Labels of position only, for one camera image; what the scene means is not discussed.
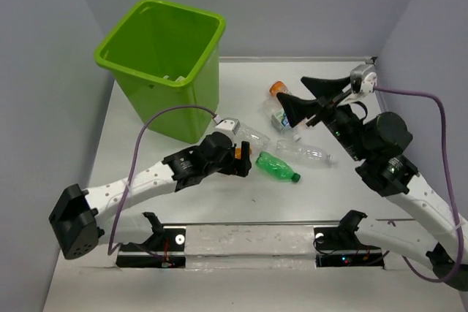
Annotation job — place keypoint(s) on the green plastic bottle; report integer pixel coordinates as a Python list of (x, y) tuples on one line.
[(276, 168)]

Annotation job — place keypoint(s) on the small orange juice bottle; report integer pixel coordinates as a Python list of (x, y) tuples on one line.
[(239, 153)]

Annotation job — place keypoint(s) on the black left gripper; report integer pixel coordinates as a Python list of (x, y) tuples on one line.
[(240, 166)]

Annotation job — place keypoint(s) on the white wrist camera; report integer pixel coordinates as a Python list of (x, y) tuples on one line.
[(227, 126), (363, 79)]

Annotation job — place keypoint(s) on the clear crushed bottle near bin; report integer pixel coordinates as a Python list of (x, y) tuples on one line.
[(257, 140)]

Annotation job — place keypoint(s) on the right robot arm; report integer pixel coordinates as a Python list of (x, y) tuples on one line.
[(379, 146)]

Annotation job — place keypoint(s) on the green plastic bin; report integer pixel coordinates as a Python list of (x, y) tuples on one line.
[(157, 38)]

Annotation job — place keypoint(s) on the large clear white capped bottle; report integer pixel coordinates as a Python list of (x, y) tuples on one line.
[(173, 79)]

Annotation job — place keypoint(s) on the clear crushed bottle centre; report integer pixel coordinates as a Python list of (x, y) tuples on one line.
[(304, 155)]

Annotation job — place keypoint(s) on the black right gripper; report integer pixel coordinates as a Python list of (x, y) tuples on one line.
[(323, 90)]

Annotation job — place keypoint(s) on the clear bottle green white label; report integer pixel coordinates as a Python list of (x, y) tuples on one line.
[(275, 113)]

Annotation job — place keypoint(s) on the orange capped orange label bottle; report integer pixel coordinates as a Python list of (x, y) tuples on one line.
[(278, 87)]

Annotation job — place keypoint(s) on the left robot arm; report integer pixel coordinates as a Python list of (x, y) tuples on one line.
[(83, 219)]

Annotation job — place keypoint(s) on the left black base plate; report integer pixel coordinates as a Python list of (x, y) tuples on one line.
[(164, 249)]

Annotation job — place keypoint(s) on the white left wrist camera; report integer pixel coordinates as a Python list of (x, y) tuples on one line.
[(227, 126)]

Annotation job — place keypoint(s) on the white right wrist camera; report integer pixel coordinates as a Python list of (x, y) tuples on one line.
[(363, 79)]

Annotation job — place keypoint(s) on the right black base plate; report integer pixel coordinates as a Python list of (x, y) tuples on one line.
[(338, 246)]

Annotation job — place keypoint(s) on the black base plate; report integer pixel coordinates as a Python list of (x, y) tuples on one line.
[(164, 249), (338, 246)]

